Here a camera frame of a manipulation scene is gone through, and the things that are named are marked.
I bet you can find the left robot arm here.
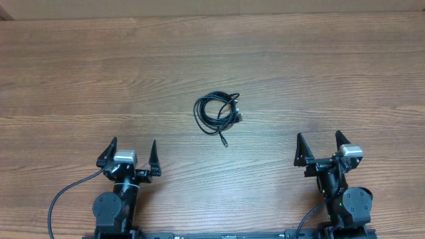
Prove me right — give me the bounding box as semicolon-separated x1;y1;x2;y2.
92;138;161;239

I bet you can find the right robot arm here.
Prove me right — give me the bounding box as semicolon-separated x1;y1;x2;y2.
294;130;377;238

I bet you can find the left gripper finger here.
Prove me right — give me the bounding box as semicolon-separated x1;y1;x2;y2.
96;137;118;167
149;139;161;177

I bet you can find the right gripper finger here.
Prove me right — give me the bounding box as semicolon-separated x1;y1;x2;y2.
294;133;314;167
335;130;351;150

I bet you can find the black thin micro-USB cable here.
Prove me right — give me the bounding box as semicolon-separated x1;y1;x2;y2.
193;94;229;148

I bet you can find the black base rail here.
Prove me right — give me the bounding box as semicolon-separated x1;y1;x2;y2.
82;228;378;239

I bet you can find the black long USB cable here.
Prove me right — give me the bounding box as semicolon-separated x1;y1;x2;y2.
194;91;240;133

